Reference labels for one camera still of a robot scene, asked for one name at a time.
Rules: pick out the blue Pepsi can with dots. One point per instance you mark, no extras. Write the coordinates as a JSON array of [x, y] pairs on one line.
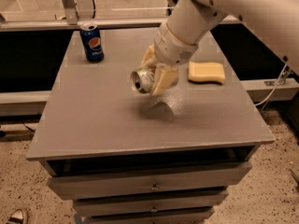
[[91, 40]]

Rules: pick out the top grey drawer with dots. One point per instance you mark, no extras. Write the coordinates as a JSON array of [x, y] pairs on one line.
[[149, 181]]

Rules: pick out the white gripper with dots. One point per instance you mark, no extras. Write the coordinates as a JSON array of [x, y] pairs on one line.
[[172, 50]]

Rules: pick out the bottom grey drawer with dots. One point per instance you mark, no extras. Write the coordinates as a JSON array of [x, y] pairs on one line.
[[160, 217]]

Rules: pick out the grey drawer cabinet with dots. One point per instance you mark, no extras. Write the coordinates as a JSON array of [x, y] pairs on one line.
[[94, 122]]

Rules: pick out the yellow sponge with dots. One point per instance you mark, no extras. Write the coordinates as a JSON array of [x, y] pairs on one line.
[[206, 72]]

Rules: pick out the middle grey drawer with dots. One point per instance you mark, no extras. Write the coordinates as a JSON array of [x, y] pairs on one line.
[[150, 203]]

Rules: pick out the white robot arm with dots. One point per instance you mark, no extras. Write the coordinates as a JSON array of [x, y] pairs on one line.
[[274, 22]]

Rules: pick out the shoe tip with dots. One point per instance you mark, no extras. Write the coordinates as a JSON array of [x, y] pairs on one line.
[[20, 216]]

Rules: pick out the aluminium frame rail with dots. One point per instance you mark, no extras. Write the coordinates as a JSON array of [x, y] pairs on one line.
[[37, 15]]

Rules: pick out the grey drawer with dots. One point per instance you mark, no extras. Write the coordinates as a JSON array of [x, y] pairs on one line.
[[150, 203], [160, 217], [149, 181]]

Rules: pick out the white green 7up can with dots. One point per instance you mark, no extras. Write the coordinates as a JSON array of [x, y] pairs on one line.
[[142, 80]]

